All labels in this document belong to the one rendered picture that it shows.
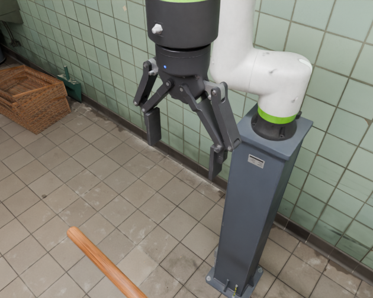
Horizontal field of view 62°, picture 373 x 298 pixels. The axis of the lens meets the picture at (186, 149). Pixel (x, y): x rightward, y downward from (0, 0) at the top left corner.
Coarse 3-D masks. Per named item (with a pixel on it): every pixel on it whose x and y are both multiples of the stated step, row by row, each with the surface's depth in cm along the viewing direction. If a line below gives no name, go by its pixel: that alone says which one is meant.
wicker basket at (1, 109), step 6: (0, 108) 278; (6, 108) 262; (42, 108) 271; (6, 114) 285; (12, 114) 266; (54, 114) 287; (60, 114) 292; (66, 114) 298; (12, 120) 291; (18, 120) 272; (24, 120) 262; (42, 120) 277; (48, 120) 283; (54, 120) 289; (24, 126) 278; (30, 126) 269; (36, 126) 274; (42, 126) 280; (48, 126) 285; (36, 132) 278
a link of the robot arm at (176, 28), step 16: (160, 0) 34; (208, 0) 35; (160, 16) 36; (176, 16) 35; (192, 16) 35; (208, 16) 36; (160, 32) 37; (176, 32) 36; (192, 32) 36; (208, 32) 37; (176, 48) 39; (192, 48) 39
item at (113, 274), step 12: (72, 228) 77; (72, 240) 76; (84, 240) 75; (84, 252) 74; (96, 252) 72; (96, 264) 71; (108, 264) 70; (108, 276) 69; (120, 276) 69; (120, 288) 67; (132, 288) 67
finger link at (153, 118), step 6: (156, 108) 55; (150, 114) 53; (156, 114) 55; (150, 120) 54; (156, 120) 55; (150, 126) 55; (156, 126) 56; (150, 132) 56; (156, 132) 57; (150, 138) 56; (156, 138) 58; (150, 144) 57
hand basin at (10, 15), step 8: (0, 0) 280; (8, 0) 285; (16, 0) 290; (0, 8) 283; (8, 8) 288; (16, 8) 293; (0, 16) 289; (8, 16) 294; (16, 16) 299; (0, 24) 308; (8, 32) 334; (16, 40) 343
